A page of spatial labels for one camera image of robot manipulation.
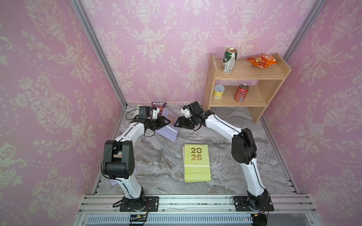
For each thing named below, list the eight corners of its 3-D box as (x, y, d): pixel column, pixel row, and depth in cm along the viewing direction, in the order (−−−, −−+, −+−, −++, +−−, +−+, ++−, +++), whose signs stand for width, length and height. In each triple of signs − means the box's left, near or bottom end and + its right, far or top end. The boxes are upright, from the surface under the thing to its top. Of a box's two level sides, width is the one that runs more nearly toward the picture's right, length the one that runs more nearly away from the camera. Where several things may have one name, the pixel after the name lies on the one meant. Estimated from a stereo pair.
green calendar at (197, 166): (184, 182, 83) (184, 178, 78) (184, 149, 97) (184, 144, 91) (210, 182, 83) (212, 178, 78) (206, 149, 97) (207, 144, 91)
